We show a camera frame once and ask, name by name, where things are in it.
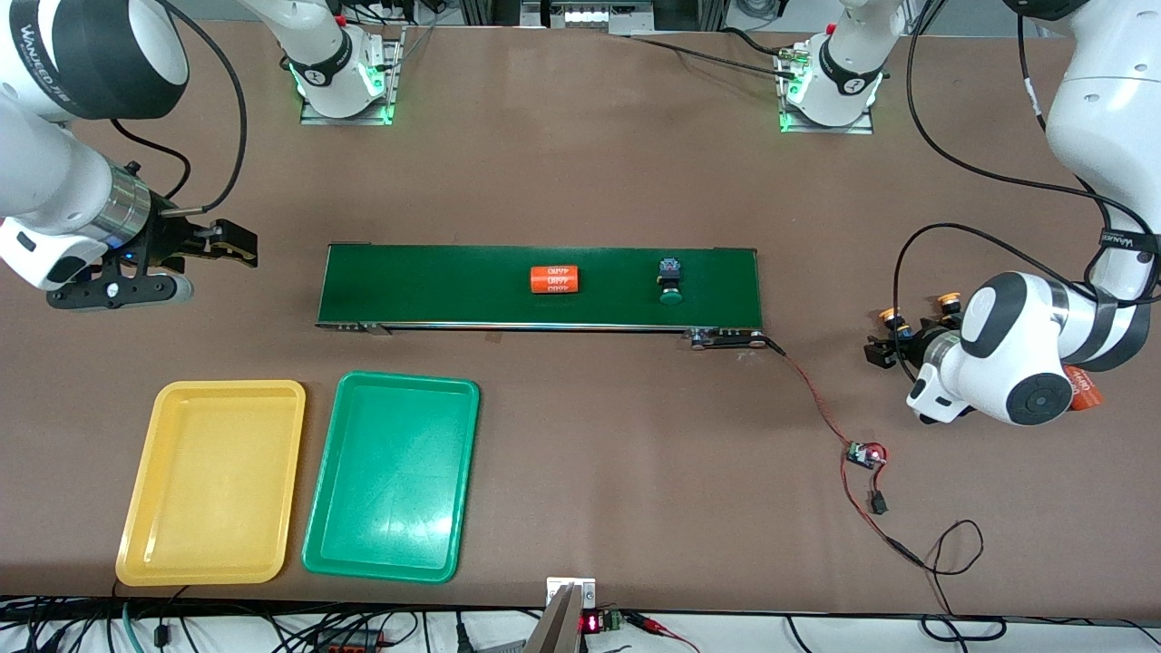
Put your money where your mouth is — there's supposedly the red test lead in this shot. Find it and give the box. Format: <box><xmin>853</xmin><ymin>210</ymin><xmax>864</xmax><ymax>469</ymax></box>
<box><xmin>626</xmin><ymin>612</ymin><xmax>704</xmax><ymax>653</ymax></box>

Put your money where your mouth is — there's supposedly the yellow plastic tray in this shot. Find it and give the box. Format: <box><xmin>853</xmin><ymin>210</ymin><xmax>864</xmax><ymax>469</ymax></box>
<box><xmin>115</xmin><ymin>379</ymin><xmax>307</xmax><ymax>587</ymax></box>

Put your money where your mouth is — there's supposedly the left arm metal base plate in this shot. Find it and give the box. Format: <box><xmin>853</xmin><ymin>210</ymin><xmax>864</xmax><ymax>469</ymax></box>
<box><xmin>778</xmin><ymin>41</ymin><xmax>876</xmax><ymax>135</ymax></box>

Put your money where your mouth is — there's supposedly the red black twin wire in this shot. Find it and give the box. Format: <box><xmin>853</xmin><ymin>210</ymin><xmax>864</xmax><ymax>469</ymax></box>
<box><xmin>760</xmin><ymin>334</ymin><xmax>861</xmax><ymax>450</ymax></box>

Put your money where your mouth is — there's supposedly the orange cylindrical battery cell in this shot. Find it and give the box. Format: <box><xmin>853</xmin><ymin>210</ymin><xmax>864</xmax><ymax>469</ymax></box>
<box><xmin>1068</xmin><ymin>365</ymin><xmax>1106</xmax><ymax>414</ymax></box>
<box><xmin>530</xmin><ymin>264</ymin><xmax>581</xmax><ymax>296</ymax></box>

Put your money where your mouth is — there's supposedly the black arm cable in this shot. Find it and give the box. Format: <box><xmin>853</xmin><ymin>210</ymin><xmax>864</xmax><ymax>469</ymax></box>
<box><xmin>109</xmin><ymin>0</ymin><xmax>248</xmax><ymax>214</ymax></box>
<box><xmin>892</xmin><ymin>0</ymin><xmax>1161</xmax><ymax>364</ymax></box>

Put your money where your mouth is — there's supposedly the black power cable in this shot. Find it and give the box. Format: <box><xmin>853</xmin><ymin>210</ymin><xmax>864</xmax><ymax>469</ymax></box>
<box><xmin>842</xmin><ymin>467</ymin><xmax>1008</xmax><ymax>643</ymax></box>

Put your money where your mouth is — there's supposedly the aluminium frame with light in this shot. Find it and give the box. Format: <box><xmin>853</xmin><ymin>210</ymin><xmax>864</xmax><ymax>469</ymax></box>
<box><xmin>458</xmin><ymin>0</ymin><xmax>731</xmax><ymax>35</ymax></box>

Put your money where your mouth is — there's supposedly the green conveyor belt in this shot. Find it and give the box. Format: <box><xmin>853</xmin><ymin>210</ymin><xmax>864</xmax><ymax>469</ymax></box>
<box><xmin>315</xmin><ymin>242</ymin><xmax>767</xmax><ymax>351</ymax></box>

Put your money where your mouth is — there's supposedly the orange power strip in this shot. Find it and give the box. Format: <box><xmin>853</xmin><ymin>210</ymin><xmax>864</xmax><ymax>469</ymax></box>
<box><xmin>313</xmin><ymin>629</ymin><xmax>386</xmax><ymax>653</ymax></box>

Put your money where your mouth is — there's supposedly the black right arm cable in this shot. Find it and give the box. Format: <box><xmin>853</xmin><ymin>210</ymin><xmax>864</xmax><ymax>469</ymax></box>
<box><xmin>109</xmin><ymin>0</ymin><xmax>248</xmax><ymax>214</ymax></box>

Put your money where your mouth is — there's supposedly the silver metal bracket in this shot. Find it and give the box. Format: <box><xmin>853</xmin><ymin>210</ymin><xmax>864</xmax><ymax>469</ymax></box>
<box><xmin>546</xmin><ymin>577</ymin><xmax>597</xmax><ymax>609</ymax></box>

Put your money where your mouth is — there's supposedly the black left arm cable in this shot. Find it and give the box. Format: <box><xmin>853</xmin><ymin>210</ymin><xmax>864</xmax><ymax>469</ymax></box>
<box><xmin>892</xmin><ymin>0</ymin><xmax>1161</xmax><ymax>364</ymax></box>

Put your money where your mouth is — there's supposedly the black cable on table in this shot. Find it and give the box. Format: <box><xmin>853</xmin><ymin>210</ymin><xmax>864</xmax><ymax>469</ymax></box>
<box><xmin>626</xmin><ymin>27</ymin><xmax>804</xmax><ymax>81</ymax></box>

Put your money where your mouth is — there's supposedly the green plastic tray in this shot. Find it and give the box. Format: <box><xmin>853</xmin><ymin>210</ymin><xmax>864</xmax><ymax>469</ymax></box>
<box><xmin>301</xmin><ymin>370</ymin><xmax>482</xmax><ymax>584</ymax></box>

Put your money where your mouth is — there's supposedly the grey metal post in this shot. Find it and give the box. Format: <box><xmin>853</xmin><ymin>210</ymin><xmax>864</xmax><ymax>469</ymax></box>
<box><xmin>522</xmin><ymin>585</ymin><xmax>581</xmax><ymax>653</ymax></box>

